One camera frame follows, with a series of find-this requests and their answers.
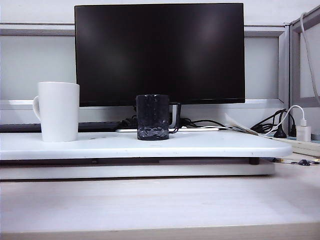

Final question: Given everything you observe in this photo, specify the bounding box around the white ceramic mug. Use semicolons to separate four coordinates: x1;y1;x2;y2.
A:
32;81;81;143

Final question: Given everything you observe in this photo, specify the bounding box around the white desk riser base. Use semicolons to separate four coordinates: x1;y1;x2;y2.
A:
0;159;276;181

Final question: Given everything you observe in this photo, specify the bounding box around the black power cable bundle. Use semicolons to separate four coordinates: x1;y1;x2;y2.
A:
249;108;287;136

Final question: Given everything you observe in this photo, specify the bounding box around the white desk riser board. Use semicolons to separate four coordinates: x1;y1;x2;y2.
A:
0;131;293;161

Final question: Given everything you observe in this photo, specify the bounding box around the black keyboard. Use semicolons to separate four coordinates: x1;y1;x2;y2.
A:
0;121;123;133

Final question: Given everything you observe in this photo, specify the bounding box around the black textured cup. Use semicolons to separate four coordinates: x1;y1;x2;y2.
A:
135;94;181;141

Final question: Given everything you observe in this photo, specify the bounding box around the black monitor cable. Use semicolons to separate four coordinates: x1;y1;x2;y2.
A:
179;117;230;128

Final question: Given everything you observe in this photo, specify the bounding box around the black computer monitor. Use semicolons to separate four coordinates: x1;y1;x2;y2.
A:
74;2;246;108

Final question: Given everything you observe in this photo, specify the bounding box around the white usb charger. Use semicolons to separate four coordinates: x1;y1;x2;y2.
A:
296;125;312;143

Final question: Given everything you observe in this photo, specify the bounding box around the thick white hanging cable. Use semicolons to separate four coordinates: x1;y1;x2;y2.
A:
299;12;320;101

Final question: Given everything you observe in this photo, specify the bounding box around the white power strip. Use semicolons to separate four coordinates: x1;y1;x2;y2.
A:
264;134;320;157

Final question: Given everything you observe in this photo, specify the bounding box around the stack of paper booklets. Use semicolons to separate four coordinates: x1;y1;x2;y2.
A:
224;112;260;136

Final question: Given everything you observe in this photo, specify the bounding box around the black slim power plug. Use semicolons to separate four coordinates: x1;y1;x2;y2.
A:
289;113;297;137

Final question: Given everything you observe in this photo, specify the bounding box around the black round power plug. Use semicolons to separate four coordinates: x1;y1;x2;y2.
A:
274;119;288;139

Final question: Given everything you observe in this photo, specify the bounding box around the grey rear partition frame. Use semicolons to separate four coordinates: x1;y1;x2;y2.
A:
0;23;291;111

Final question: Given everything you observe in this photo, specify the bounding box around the grey side partition frame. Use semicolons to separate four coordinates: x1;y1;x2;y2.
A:
289;4;320;108

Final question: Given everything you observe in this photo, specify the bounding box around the white charging cable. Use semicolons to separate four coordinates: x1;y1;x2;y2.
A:
264;104;308;137

